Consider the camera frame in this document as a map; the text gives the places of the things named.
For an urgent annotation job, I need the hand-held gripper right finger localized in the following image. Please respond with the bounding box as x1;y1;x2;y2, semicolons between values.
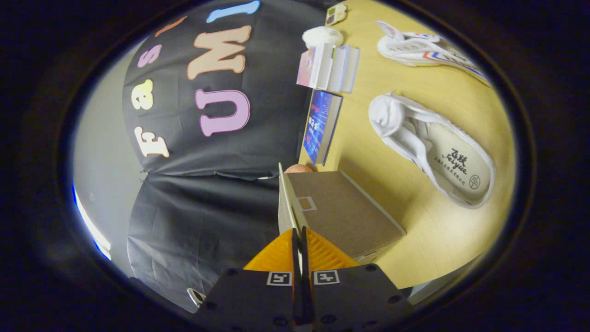
301;225;414;331

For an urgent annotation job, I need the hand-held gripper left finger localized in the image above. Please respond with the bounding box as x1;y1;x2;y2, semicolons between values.
191;228;301;331

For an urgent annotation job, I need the brown cardboard storage box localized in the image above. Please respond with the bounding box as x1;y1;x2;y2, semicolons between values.
277;162;407;265

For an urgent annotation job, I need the white canvas shoe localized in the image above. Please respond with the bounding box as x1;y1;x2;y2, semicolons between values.
376;20;492;87
368;91;497;209

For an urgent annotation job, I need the black backdrop cloth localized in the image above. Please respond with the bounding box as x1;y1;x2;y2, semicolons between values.
122;0;333;301

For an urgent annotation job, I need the blue cover book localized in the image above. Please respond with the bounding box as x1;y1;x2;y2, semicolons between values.
302;89;343;166

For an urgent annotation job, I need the grey-blue book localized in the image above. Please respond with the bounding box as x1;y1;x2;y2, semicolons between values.
343;46;360;94

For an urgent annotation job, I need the thin white book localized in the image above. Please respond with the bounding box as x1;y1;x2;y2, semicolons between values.
330;45;349;92

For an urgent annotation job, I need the white fluffy puff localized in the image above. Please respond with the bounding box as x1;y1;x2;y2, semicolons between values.
302;26;344;49

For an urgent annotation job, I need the small compartment palette tray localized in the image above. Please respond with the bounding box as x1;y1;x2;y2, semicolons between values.
325;4;348;27

